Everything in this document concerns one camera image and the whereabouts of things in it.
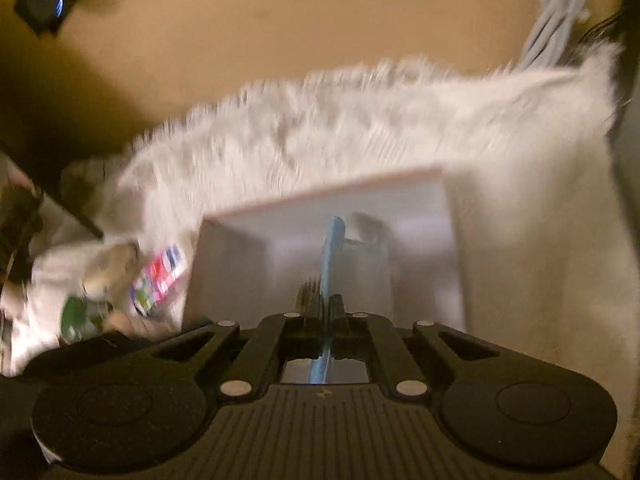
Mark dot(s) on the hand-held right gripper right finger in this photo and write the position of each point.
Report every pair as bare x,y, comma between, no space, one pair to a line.
361,332

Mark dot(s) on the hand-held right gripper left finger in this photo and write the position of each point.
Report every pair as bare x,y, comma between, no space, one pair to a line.
299,332

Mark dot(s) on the white square box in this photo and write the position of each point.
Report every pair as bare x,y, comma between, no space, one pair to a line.
350,240

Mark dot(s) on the colourful printed tissue pack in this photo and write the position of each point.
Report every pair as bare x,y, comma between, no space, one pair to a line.
157,280

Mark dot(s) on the beige soft cap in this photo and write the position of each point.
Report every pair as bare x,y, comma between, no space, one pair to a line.
110,266

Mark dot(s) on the white fluffy blanket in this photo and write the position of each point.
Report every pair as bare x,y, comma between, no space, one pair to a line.
380,125

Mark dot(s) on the green-lidded glass jar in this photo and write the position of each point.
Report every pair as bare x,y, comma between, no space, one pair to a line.
80,317

